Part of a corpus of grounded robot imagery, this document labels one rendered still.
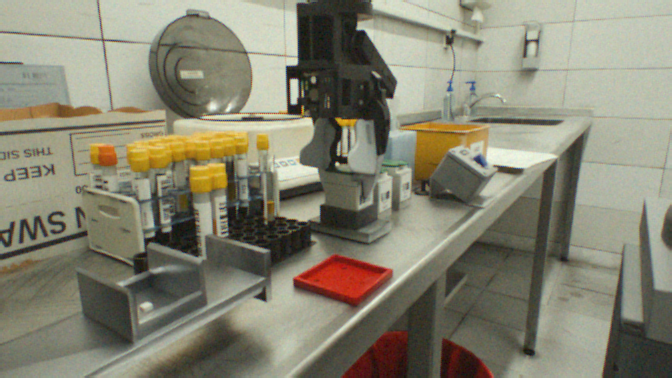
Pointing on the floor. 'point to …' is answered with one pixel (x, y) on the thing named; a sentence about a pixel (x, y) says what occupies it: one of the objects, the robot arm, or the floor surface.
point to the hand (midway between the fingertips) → (349, 183)
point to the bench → (370, 312)
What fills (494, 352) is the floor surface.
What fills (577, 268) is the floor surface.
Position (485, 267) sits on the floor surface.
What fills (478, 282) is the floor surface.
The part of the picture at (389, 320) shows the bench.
